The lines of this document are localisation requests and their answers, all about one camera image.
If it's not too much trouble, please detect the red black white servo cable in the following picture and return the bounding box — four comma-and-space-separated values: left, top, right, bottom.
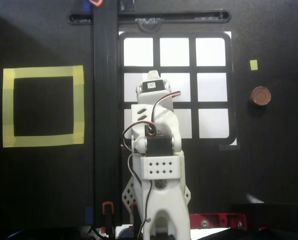
143, 90, 182, 136

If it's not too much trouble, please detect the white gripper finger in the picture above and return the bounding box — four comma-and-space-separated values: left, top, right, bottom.
135, 70, 171, 95

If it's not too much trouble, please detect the black white arm cable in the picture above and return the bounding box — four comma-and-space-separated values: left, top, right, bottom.
121, 121, 154, 240

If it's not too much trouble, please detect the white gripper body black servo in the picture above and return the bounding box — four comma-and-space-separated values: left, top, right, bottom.
137, 78, 176, 111

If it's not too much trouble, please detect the yellow tape square outline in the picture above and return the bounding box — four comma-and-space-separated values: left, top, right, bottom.
2, 65, 85, 148

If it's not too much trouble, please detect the black slotted bar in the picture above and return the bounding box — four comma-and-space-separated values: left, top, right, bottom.
66, 9, 232, 32

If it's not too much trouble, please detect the brown wooden cylinder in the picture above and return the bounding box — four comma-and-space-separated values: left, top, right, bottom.
248, 86, 272, 107

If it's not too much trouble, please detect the black white grid mat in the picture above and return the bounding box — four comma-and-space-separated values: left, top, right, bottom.
118, 31, 239, 151

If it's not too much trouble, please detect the red bracket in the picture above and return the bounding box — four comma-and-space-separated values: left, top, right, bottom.
189, 212, 247, 230

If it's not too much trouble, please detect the orange black clamp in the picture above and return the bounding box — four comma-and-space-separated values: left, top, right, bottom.
101, 201, 115, 237
129, 201, 137, 233

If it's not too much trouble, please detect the black grooved rail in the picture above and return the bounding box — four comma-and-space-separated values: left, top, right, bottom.
92, 0, 121, 226

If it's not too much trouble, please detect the white perforated base plate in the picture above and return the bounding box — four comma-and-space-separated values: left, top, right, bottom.
121, 178, 191, 213

